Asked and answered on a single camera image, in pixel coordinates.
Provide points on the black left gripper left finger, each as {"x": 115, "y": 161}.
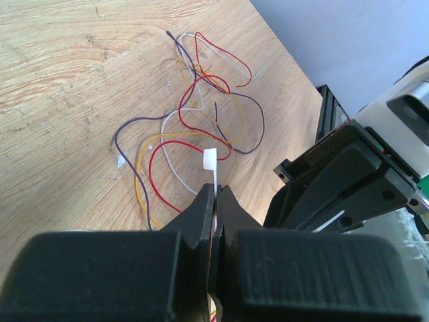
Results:
{"x": 115, "y": 275}

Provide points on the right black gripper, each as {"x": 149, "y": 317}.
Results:
{"x": 349, "y": 176}

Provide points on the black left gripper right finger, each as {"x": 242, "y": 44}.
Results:
{"x": 286, "y": 275}

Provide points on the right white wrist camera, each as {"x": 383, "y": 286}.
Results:
{"x": 400, "y": 118}

